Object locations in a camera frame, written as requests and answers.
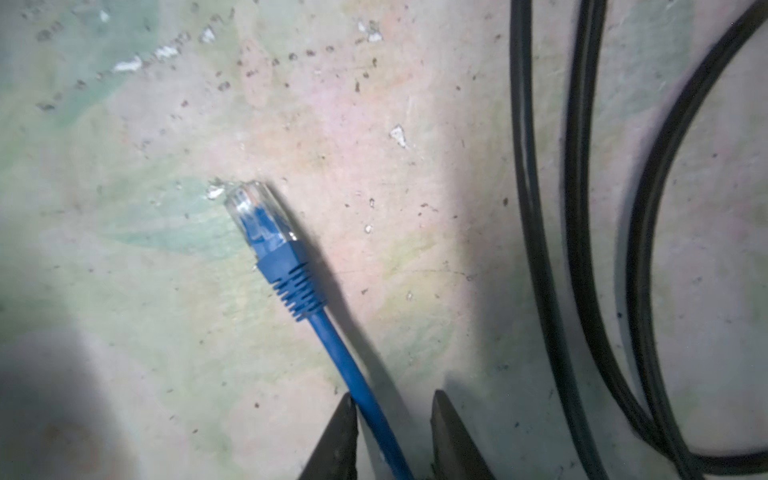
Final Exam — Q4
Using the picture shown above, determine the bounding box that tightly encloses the blue ethernet cable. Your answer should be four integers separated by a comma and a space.
223, 179, 416, 480

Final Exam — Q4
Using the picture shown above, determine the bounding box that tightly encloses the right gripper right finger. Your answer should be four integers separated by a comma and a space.
430, 390, 495, 480

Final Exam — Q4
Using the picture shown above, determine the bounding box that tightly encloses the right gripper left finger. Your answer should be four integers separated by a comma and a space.
298, 393, 359, 480

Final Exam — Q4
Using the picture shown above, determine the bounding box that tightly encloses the black thick cable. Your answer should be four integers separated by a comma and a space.
562, 0, 768, 478

